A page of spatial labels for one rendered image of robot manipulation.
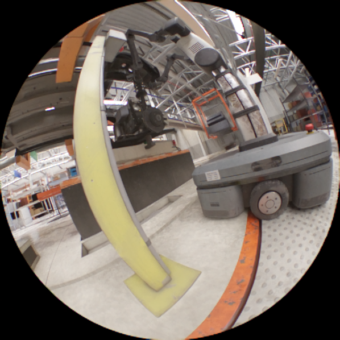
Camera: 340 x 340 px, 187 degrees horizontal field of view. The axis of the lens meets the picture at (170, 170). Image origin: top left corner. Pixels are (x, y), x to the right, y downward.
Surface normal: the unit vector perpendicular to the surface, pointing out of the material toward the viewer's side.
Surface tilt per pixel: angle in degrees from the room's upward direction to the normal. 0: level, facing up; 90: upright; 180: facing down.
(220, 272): 0
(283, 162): 90
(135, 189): 90
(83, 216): 90
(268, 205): 90
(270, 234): 0
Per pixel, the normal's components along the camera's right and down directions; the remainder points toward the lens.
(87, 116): 0.69, -0.22
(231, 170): -0.68, 0.27
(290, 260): -0.33, -0.94
